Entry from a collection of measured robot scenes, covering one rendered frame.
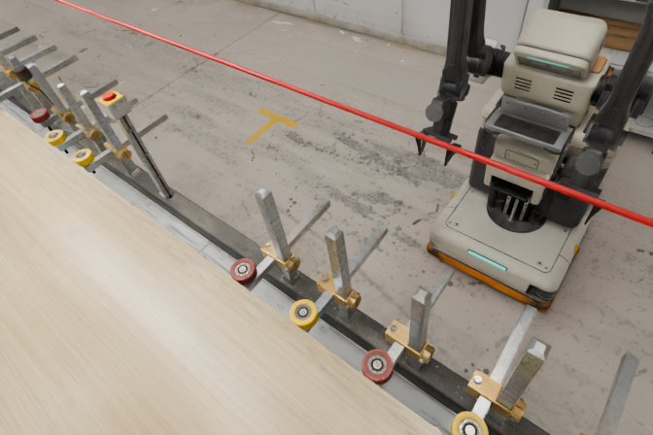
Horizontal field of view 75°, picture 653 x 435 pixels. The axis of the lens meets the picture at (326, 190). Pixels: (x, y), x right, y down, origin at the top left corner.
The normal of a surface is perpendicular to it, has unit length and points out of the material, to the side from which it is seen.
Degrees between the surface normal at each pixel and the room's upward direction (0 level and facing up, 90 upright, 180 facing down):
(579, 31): 42
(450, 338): 0
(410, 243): 0
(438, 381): 0
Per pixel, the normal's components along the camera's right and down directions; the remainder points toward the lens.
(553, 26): -0.50, -0.07
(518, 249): -0.11, -0.67
